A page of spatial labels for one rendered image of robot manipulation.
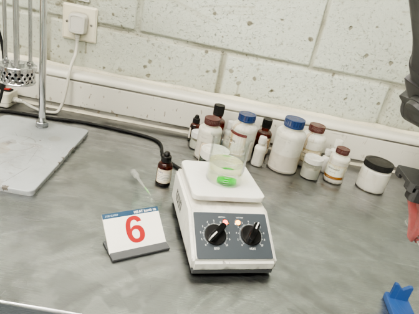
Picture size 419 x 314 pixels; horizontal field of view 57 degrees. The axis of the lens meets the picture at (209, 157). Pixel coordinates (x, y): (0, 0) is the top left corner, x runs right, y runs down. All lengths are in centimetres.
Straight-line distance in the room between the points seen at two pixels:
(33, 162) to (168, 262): 35
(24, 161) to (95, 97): 32
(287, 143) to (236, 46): 29
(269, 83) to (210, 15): 23
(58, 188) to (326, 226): 50
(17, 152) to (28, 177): 10
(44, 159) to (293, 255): 50
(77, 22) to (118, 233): 61
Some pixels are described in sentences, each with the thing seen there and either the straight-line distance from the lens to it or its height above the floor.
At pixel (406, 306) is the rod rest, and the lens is 67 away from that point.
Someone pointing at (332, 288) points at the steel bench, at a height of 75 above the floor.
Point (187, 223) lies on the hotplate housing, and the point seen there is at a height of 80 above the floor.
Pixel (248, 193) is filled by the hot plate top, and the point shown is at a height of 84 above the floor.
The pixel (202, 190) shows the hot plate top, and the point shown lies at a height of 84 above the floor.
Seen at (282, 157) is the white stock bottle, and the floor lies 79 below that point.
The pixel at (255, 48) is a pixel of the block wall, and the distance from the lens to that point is 103.
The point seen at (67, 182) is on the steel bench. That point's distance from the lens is 76.
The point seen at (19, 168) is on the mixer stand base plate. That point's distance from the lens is 79.
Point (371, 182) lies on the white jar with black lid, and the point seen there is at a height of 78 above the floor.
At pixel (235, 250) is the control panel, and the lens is 58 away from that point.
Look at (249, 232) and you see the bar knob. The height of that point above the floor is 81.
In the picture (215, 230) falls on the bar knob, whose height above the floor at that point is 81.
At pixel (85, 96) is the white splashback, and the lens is 107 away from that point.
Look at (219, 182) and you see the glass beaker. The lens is 62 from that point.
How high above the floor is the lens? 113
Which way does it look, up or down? 24 degrees down
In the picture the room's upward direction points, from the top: 12 degrees clockwise
